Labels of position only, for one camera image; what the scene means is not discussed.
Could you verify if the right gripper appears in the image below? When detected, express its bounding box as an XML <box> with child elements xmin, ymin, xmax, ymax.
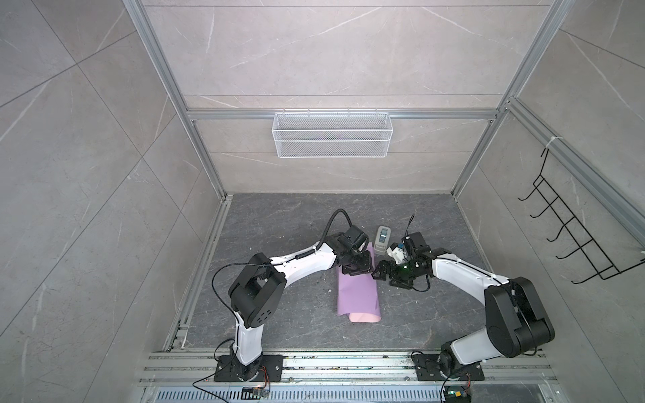
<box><xmin>371</xmin><ymin>259</ymin><xmax>424</xmax><ymax>287</ymax></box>

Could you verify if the black wire hook rack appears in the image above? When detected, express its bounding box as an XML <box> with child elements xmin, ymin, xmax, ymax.
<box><xmin>518</xmin><ymin>148</ymin><xmax>644</xmax><ymax>285</ymax></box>

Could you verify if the grey tape dispenser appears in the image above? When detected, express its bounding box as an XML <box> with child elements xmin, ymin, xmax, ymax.
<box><xmin>373</xmin><ymin>226</ymin><xmax>391</xmax><ymax>255</ymax></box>

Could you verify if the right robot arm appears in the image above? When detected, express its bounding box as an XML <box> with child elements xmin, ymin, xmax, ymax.
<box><xmin>372</xmin><ymin>233</ymin><xmax>555</xmax><ymax>375</ymax></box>

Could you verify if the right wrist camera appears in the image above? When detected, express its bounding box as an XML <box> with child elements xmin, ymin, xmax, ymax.
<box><xmin>386</xmin><ymin>243</ymin><xmax>409</xmax><ymax>265</ymax></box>

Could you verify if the pink wrapping paper sheet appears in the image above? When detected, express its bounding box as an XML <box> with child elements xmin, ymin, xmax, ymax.
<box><xmin>337</xmin><ymin>267</ymin><xmax>381</xmax><ymax>323</ymax></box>

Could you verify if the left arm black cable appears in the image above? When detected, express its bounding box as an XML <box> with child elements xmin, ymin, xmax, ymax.
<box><xmin>316</xmin><ymin>208</ymin><xmax>354</xmax><ymax>250</ymax></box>

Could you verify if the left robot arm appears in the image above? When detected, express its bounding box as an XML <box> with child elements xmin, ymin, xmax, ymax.
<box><xmin>228</xmin><ymin>226</ymin><xmax>373</xmax><ymax>366</ymax></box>

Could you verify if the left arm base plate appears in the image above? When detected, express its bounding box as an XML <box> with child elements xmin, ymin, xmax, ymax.
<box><xmin>213</xmin><ymin>355</ymin><xmax>285</xmax><ymax>383</ymax></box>

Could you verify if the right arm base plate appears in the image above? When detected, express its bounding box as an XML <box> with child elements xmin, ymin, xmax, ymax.
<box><xmin>410</xmin><ymin>352</ymin><xmax>485</xmax><ymax>381</ymax></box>

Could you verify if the white wire mesh basket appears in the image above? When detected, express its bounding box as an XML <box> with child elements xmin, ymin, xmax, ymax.
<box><xmin>271</xmin><ymin>112</ymin><xmax>394</xmax><ymax>159</ymax></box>

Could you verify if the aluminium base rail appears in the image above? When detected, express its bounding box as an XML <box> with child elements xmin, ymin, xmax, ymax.
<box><xmin>135</xmin><ymin>349</ymin><xmax>567</xmax><ymax>402</ymax></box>

